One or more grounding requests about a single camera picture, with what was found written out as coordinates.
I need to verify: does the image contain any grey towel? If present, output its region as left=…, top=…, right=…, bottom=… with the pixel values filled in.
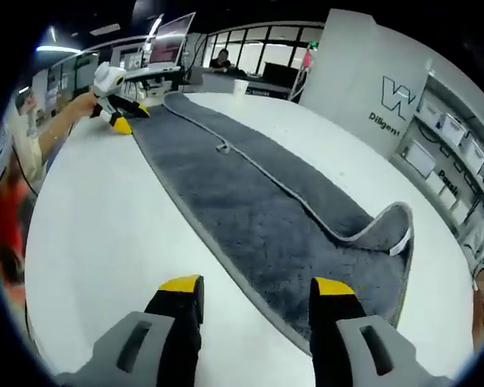
left=127, top=91, right=415, bottom=358

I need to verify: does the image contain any person's left hand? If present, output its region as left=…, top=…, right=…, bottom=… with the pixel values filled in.
left=74, top=90, right=102, bottom=118

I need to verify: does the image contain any standing desk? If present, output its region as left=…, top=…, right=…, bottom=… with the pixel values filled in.
left=120, top=65, right=183, bottom=98

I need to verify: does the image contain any ceiling light bar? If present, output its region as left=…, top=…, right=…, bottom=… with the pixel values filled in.
left=35, top=35, right=82, bottom=56

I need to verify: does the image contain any pink screen monitor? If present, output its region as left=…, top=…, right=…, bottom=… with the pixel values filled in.
left=146, top=11, right=197, bottom=74

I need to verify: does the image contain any grey counter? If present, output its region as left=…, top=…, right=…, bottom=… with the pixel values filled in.
left=185, top=67, right=291, bottom=98

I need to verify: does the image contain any person's cream clothing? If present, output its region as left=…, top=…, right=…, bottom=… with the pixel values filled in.
left=6, top=95, right=50, bottom=191

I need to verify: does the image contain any person's red clothing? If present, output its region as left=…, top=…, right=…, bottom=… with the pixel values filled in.
left=0, top=172, right=30, bottom=292

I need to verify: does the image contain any black monitor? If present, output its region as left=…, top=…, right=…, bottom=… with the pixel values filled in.
left=261, top=60, right=300, bottom=88

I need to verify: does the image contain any pink flag on pole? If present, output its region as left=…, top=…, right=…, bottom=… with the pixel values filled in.
left=290, top=48, right=316, bottom=101

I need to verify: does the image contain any metal shelf rack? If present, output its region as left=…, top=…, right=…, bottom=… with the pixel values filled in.
left=390, top=71, right=484, bottom=239

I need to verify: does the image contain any row of white storage bins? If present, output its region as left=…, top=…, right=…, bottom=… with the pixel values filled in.
left=404, top=98, right=484, bottom=211

